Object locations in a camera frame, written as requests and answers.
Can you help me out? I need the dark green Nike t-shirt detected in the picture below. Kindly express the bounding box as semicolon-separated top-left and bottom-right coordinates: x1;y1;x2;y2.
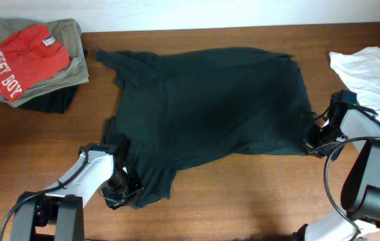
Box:
96;48;313;209

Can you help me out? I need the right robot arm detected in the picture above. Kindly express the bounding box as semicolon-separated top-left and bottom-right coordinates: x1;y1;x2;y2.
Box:
291;90;380;241

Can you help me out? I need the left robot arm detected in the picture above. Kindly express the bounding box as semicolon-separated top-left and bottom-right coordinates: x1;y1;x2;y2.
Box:
0;135;144;240

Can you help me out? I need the white t-shirt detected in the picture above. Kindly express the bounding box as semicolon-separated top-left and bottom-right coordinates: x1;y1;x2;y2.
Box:
329;47;380;121

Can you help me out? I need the black folded garment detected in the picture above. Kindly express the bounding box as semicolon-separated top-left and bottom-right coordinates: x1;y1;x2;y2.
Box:
0;49;89;114

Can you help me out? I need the red folded printed shirt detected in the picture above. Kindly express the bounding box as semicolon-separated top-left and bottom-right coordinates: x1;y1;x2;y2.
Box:
0;24;70;102

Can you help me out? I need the olive folded garment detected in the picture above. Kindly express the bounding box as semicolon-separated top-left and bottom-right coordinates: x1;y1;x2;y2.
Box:
0;18;89;107

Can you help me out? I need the left black cable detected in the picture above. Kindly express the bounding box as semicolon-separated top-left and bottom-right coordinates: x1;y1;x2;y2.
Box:
0;145;90;241

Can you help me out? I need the black cable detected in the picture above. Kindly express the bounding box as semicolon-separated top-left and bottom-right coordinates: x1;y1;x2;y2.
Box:
312;105;380;241
0;145;90;241

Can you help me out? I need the right black cable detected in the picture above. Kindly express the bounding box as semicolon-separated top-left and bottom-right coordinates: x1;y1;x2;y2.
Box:
312;105;380;241

